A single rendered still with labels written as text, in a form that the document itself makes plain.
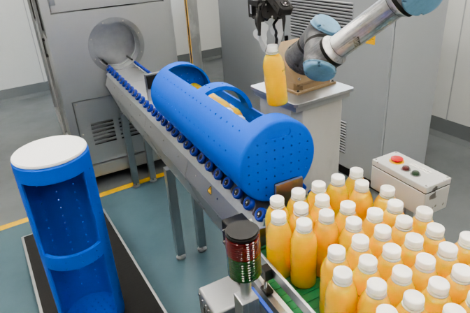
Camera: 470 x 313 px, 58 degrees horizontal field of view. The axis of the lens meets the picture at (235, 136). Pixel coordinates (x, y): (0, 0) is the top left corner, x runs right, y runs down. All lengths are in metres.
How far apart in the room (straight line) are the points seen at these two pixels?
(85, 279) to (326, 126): 1.38
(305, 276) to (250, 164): 0.36
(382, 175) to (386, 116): 1.65
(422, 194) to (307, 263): 0.38
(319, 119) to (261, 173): 0.53
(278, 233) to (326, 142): 0.81
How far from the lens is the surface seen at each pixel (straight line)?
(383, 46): 2.86
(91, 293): 2.37
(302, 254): 1.10
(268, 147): 1.29
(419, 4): 1.38
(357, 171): 1.30
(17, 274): 2.95
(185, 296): 2.45
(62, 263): 1.90
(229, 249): 0.78
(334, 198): 1.27
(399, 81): 2.97
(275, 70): 1.32
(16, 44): 6.19
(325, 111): 1.78
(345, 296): 0.96
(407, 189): 1.30
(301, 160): 1.39
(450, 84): 4.18
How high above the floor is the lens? 1.73
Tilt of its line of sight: 25 degrees down
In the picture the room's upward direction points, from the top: 4 degrees counter-clockwise
